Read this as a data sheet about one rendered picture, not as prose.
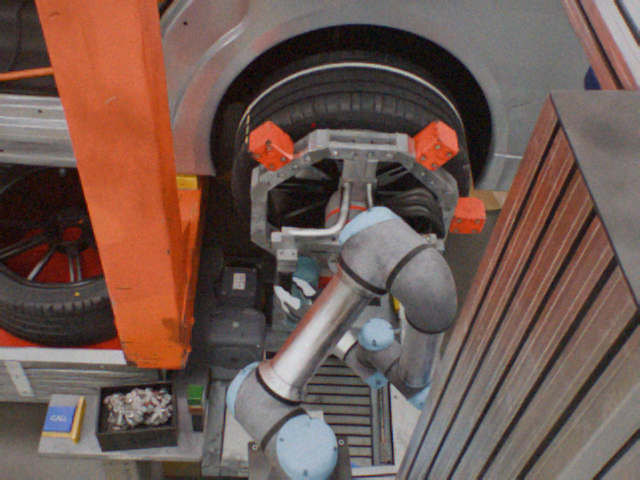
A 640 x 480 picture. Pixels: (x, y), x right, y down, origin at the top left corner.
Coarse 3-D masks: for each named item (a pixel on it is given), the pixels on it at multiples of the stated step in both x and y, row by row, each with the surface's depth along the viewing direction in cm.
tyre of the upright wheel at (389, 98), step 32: (288, 64) 204; (320, 64) 199; (384, 64) 198; (256, 96) 208; (288, 96) 196; (320, 96) 191; (352, 96) 189; (384, 96) 190; (416, 96) 195; (448, 96) 208; (256, 128) 199; (288, 128) 192; (320, 128) 192; (352, 128) 192; (384, 128) 192; (416, 128) 192; (256, 160) 201; (448, 160) 201
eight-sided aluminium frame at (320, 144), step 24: (312, 144) 187; (336, 144) 186; (360, 144) 187; (384, 144) 189; (408, 144) 188; (264, 168) 198; (288, 168) 192; (408, 168) 191; (264, 192) 198; (456, 192) 200; (264, 216) 206; (264, 240) 214
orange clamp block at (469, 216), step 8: (464, 200) 210; (472, 200) 210; (480, 200) 210; (456, 208) 208; (464, 208) 208; (472, 208) 208; (480, 208) 208; (456, 216) 206; (464, 216) 206; (472, 216) 206; (480, 216) 206; (456, 224) 208; (464, 224) 208; (472, 224) 208; (480, 224) 208; (456, 232) 211; (464, 232) 211; (472, 232) 211; (480, 232) 211
